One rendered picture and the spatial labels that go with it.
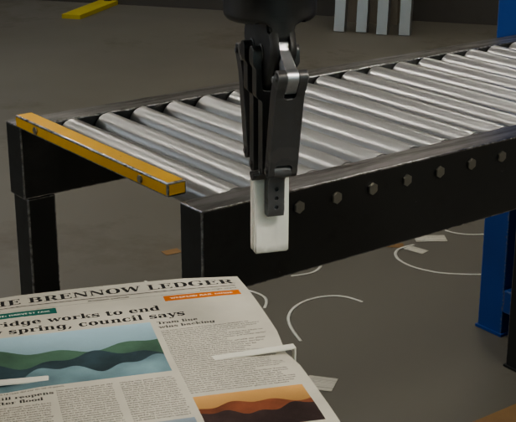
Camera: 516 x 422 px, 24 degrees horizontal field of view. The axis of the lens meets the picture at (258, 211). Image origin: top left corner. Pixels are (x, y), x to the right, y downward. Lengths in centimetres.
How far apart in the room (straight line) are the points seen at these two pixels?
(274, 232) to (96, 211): 297
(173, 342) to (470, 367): 190
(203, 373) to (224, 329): 9
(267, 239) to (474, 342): 208
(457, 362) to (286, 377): 195
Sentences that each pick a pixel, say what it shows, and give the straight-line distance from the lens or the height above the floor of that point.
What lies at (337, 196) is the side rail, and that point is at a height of 78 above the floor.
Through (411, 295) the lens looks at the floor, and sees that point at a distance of 333.
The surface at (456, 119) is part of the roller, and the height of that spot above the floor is 79.
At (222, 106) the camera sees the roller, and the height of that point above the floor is 80.
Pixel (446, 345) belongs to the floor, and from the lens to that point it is 306.
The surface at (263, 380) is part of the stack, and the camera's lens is 103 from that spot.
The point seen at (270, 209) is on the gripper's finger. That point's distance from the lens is 101.
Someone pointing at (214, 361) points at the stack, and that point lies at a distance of 107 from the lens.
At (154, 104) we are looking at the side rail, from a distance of 205.
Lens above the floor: 130
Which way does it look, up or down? 19 degrees down
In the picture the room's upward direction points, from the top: straight up
